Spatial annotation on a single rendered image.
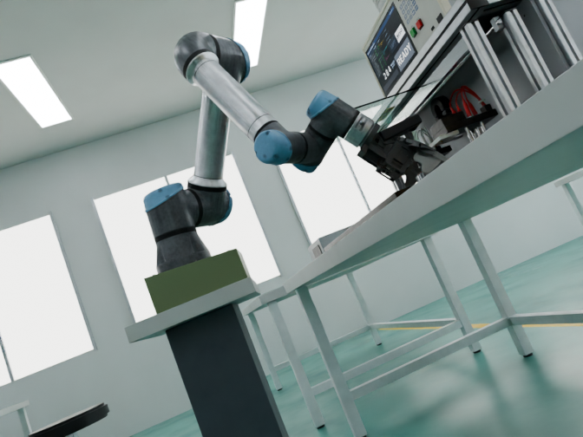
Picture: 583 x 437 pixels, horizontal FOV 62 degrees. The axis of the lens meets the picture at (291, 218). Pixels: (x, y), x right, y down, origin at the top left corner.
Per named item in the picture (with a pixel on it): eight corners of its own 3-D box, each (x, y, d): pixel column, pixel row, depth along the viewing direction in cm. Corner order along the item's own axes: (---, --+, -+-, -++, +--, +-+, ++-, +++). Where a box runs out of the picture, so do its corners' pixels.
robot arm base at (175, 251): (152, 276, 126) (141, 239, 127) (164, 276, 141) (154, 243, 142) (208, 257, 127) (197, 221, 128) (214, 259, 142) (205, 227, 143)
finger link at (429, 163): (445, 184, 109) (408, 172, 114) (456, 163, 111) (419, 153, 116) (444, 176, 107) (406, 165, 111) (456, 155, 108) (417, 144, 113)
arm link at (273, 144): (164, 14, 121) (290, 137, 102) (197, 23, 129) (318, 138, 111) (147, 55, 126) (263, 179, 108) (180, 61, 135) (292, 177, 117)
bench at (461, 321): (312, 434, 248) (258, 296, 260) (272, 392, 427) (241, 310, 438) (491, 348, 272) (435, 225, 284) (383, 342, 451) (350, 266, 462)
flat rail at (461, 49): (474, 42, 104) (468, 29, 105) (380, 147, 164) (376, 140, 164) (479, 40, 104) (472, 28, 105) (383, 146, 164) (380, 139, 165)
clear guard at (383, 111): (336, 136, 128) (327, 116, 129) (317, 166, 151) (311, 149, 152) (442, 100, 135) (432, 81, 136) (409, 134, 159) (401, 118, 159)
